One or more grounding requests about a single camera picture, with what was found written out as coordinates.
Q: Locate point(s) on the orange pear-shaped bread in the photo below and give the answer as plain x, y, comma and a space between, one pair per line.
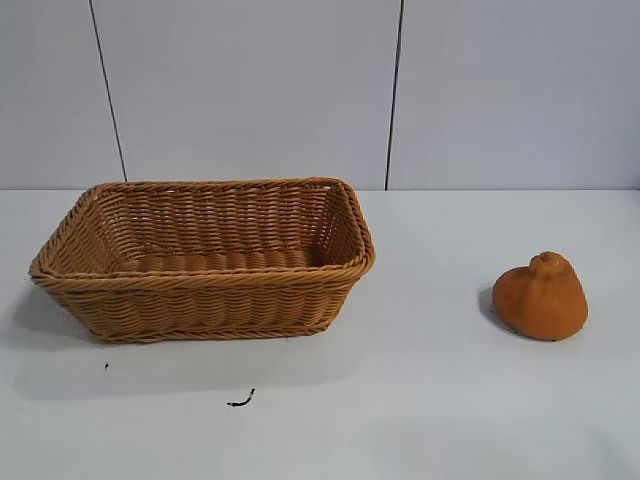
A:
540, 305

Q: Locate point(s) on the brown woven wicker basket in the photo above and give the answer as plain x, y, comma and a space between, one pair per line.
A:
200, 300

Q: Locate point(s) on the curved black scrap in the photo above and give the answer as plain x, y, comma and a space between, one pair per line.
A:
243, 401

